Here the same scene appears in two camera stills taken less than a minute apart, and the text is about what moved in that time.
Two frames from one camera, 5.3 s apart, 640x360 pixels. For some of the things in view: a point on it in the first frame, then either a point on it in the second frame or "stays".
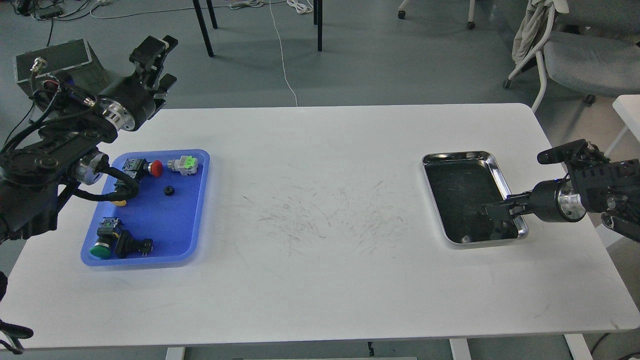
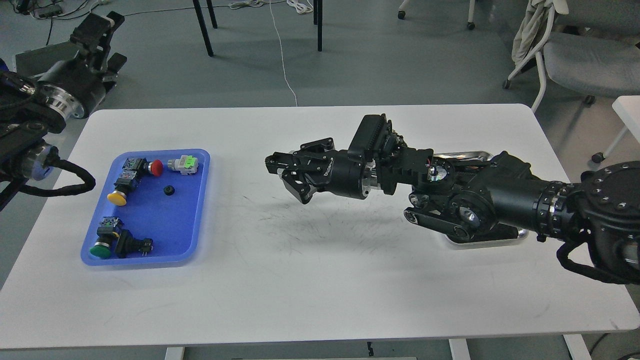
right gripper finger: x=512 y=205 → x=312 y=155
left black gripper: x=128 y=104 → x=75 y=87
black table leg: x=202 y=25 stays
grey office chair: x=584 y=65 stays
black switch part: x=126 y=245 stays
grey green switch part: x=186 y=165 stays
